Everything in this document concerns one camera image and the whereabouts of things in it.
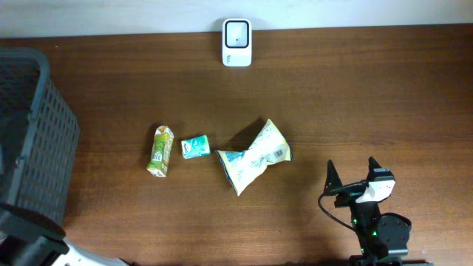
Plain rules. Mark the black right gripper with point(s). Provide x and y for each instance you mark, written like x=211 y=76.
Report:
x=332 y=180

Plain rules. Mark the cream yellow snack bag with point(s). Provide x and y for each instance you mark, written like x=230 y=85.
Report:
x=243 y=167

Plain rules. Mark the green orange juice carton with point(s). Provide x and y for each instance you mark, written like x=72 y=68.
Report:
x=161 y=152

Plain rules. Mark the teal small drink carton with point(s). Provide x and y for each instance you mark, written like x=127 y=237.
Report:
x=195 y=147

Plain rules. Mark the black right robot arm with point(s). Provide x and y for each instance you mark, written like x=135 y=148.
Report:
x=382 y=237

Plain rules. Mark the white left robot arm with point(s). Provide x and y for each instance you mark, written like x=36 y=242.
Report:
x=78 y=256

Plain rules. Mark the white barcode scanner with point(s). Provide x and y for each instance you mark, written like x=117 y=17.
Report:
x=237 y=42

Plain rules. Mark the dark grey plastic basket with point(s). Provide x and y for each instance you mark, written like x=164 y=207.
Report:
x=39 y=135

